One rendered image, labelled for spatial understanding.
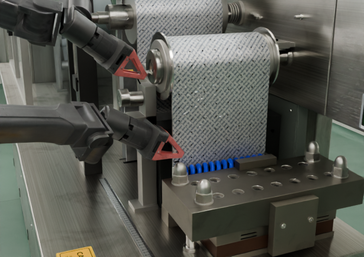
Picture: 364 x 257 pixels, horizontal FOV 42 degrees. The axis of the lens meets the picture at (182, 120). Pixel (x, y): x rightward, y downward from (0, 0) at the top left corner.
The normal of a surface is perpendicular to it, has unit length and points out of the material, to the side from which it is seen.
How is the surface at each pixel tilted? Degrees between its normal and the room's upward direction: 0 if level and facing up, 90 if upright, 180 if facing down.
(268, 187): 0
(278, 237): 90
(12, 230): 0
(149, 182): 90
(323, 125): 90
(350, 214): 0
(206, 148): 90
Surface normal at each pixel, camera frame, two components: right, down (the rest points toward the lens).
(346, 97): -0.92, 0.11
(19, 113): 0.63, -0.67
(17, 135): 0.53, 0.78
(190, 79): 0.38, 0.28
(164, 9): 0.37, 0.03
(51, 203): 0.00, -0.95
